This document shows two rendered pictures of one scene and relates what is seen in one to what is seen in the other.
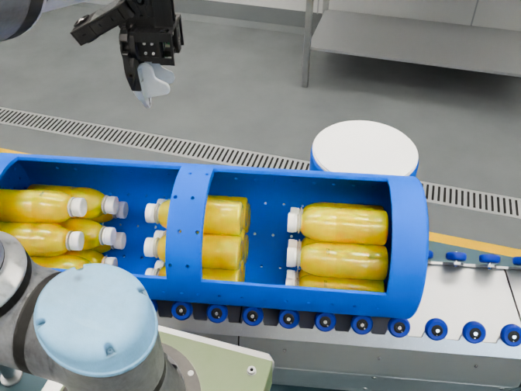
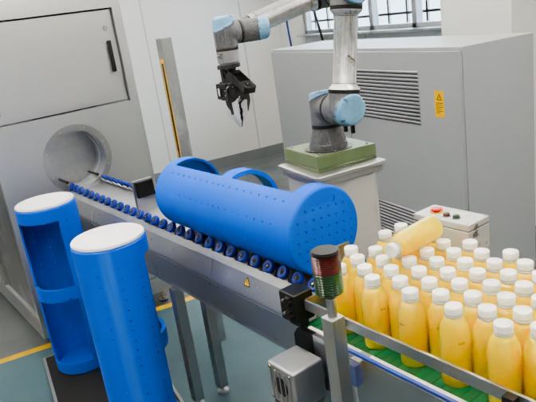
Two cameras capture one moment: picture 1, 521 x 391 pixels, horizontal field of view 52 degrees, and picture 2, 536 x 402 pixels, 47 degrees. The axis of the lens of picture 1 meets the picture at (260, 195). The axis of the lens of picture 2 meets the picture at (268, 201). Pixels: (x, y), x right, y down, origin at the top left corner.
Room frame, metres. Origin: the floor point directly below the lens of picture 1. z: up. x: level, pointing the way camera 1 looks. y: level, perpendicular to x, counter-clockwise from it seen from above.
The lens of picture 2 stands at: (2.07, 1.80, 1.76)
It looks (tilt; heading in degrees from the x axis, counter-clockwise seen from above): 17 degrees down; 230
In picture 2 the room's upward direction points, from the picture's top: 8 degrees counter-clockwise
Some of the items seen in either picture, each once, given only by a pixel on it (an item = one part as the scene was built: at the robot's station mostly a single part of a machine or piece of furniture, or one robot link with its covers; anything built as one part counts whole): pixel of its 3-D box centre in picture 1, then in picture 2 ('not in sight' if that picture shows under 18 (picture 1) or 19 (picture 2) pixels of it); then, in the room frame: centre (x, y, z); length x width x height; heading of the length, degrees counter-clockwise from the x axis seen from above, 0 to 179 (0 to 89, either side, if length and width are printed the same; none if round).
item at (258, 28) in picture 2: not in sight; (250, 29); (0.67, 0.19, 1.70); 0.11 x 0.11 x 0.08; 73
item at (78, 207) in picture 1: (79, 207); not in sight; (0.78, 0.37, 1.15); 0.04 x 0.02 x 0.04; 175
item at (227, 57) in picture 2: not in sight; (227, 57); (0.77, 0.18, 1.63); 0.08 x 0.08 x 0.05
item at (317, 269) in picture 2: not in sight; (325, 262); (1.21, 0.95, 1.23); 0.06 x 0.06 x 0.04
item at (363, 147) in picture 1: (364, 150); (107, 236); (1.12, -0.28, 1.03); 0.28 x 0.28 x 0.01
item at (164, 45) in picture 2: not in sight; (193, 200); (0.34, -0.85, 0.85); 0.06 x 0.06 x 1.70; 84
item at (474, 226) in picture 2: not in sight; (451, 229); (0.54, 0.83, 1.05); 0.20 x 0.10 x 0.10; 84
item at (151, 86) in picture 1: (152, 88); (240, 112); (0.75, 0.17, 1.44); 0.06 x 0.03 x 0.09; 84
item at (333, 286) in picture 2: not in sight; (328, 281); (1.21, 0.95, 1.18); 0.06 x 0.06 x 0.05
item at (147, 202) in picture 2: not in sight; (145, 195); (0.68, -0.72, 1.00); 0.10 x 0.04 x 0.15; 174
